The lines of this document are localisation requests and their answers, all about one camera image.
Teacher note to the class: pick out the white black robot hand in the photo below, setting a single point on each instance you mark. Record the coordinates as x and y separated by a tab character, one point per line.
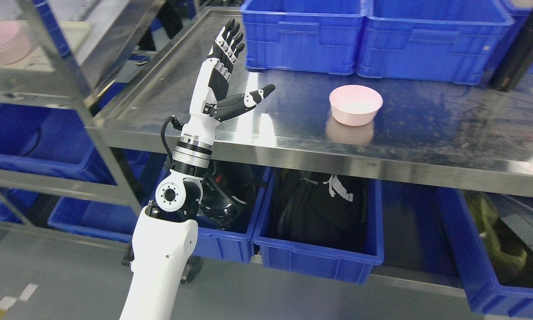
210	105

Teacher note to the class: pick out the pink plastic bowl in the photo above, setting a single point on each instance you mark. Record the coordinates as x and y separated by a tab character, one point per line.
355	105

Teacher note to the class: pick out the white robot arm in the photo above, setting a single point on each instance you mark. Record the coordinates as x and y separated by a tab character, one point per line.
161	248

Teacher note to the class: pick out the blue bin lower shelf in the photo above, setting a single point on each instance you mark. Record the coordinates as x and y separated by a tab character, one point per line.
106	220

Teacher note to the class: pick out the steel shelf rack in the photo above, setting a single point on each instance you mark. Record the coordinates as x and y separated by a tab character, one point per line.
81	45

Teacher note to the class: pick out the blue bin on shelf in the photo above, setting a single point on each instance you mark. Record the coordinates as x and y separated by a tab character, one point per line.
49	142

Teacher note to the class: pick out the stack of pink bowls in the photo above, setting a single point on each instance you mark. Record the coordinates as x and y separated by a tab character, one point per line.
16	42

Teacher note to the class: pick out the blue bin on table middle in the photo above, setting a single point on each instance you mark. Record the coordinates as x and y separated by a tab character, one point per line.
434	40

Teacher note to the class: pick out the blue bin with helmet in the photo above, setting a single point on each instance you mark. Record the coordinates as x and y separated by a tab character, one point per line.
234	194

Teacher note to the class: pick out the blue bin on table left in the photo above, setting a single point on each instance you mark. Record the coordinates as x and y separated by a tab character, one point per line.
304	35

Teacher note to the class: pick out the black backpack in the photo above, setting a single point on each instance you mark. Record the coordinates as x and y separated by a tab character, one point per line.
322	209

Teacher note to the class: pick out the blue bin with black bag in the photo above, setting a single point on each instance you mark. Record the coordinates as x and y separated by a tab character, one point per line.
321	261

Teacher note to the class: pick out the steel work table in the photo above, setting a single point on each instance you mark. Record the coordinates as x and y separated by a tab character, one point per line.
431	133

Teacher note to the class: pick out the blue bin with green bag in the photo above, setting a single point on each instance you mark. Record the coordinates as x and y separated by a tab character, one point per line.
484	292

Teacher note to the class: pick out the black thermos bottle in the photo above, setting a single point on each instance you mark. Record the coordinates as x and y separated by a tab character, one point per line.
517	60

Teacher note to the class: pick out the green plastic bag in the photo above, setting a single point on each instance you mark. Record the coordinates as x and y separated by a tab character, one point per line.
505	250

